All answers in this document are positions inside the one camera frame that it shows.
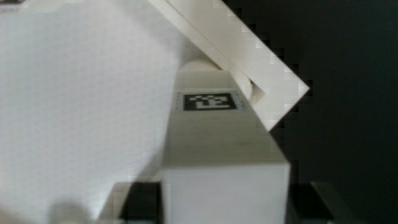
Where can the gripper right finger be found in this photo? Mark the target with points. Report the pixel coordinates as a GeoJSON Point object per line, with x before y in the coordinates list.
{"type": "Point", "coordinates": [316, 206]}

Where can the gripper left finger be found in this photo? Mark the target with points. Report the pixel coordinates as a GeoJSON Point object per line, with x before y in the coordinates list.
{"type": "Point", "coordinates": [133, 204]}

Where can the white desk top tray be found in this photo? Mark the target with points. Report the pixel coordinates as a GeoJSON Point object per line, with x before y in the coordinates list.
{"type": "Point", "coordinates": [91, 55]}

